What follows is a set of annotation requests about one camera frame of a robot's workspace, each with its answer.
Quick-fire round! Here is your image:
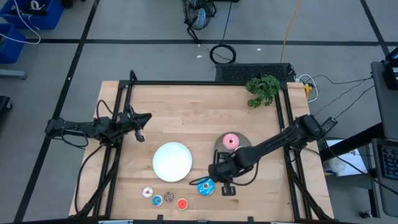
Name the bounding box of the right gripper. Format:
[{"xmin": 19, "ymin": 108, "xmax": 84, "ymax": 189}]
[{"xmin": 188, "ymin": 149, "xmax": 240, "ymax": 197}]

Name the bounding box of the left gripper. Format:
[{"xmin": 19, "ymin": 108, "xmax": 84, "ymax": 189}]
[{"xmin": 117, "ymin": 104, "xmax": 153, "ymax": 143}]

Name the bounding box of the large blue frosted donut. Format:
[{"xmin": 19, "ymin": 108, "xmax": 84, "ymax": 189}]
[{"xmin": 197, "ymin": 177, "xmax": 216, "ymax": 197}]

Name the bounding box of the large pink frosted donut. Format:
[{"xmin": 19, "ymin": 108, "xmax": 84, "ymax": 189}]
[{"xmin": 222, "ymin": 133, "xmax": 241, "ymax": 151}]

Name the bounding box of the grey round plate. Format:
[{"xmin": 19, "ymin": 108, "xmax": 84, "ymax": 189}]
[{"xmin": 213, "ymin": 131, "xmax": 252, "ymax": 155}]

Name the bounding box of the white round plate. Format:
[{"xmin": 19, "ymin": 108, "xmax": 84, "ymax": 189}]
[{"xmin": 152, "ymin": 142, "xmax": 193, "ymax": 183}]

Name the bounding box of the green leafy plant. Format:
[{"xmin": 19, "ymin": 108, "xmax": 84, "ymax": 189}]
[{"xmin": 244, "ymin": 74, "xmax": 281, "ymax": 109}]

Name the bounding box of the black computer case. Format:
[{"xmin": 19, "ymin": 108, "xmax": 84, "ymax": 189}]
[{"xmin": 215, "ymin": 63, "xmax": 295, "ymax": 83}]

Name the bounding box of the black floor fan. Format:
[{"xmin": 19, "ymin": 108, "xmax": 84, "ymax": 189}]
[{"xmin": 182, "ymin": 0, "xmax": 217, "ymax": 43}]

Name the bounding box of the clear plastic cup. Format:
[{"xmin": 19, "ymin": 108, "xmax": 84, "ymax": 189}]
[{"xmin": 328, "ymin": 157, "xmax": 346, "ymax": 174}]

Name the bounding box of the black power brick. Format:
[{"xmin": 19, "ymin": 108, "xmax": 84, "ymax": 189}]
[{"xmin": 320, "ymin": 116, "xmax": 339, "ymax": 134}]

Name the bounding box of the grey metal bar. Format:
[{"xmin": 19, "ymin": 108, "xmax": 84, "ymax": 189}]
[{"xmin": 0, "ymin": 68, "xmax": 27, "ymax": 80}]

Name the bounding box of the large blue storage bin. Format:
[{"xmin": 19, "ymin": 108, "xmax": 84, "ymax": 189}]
[{"xmin": 0, "ymin": 0, "xmax": 65, "ymax": 31}]

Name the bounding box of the black chair base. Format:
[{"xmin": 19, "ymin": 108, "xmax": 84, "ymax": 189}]
[{"xmin": 0, "ymin": 95, "xmax": 13, "ymax": 113}]

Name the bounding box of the white paper sheet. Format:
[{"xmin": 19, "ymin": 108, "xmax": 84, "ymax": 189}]
[{"xmin": 323, "ymin": 138, "xmax": 369, "ymax": 177}]

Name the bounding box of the black desk beam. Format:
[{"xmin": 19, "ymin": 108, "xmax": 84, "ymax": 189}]
[{"xmin": 319, "ymin": 123, "xmax": 385, "ymax": 162}]

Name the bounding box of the grey desk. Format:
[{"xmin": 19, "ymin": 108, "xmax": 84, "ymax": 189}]
[
  {"xmin": 370, "ymin": 60, "xmax": 398, "ymax": 141},
  {"xmin": 371, "ymin": 138, "xmax": 398, "ymax": 218}
]

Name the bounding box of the black keyboard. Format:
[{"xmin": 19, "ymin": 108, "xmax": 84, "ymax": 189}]
[{"xmin": 381, "ymin": 144, "xmax": 398, "ymax": 181}]

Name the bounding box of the black laptop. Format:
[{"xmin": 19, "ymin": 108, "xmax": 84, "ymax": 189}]
[{"xmin": 381, "ymin": 46, "xmax": 398, "ymax": 91}]

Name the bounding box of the black aluminium table frame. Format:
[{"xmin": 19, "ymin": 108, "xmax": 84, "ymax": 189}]
[{"xmin": 74, "ymin": 70, "xmax": 335, "ymax": 223}]

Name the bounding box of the coiled black cable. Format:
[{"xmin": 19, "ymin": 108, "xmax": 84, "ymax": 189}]
[{"xmin": 209, "ymin": 44, "xmax": 237, "ymax": 65}]

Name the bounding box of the black hanging cable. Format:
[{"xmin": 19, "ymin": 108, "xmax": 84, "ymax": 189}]
[{"xmin": 221, "ymin": 0, "xmax": 233, "ymax": 46}]

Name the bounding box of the white power cable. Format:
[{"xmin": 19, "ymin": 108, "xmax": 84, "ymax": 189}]
[{"xmin": 295, "ymin": 73, "xmax": 320, "ymax": 103}]

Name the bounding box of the white loose cable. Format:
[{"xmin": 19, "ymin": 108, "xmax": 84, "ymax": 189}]
[{"xmin": 0, "ymin": 0, "xmax": 42, "ymax": 45}]

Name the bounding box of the yellow hanging cable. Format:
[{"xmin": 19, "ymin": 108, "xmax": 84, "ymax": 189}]
[{"xmin": 279, "ymin": 0, "xmax": 302, "ymax": 63}]

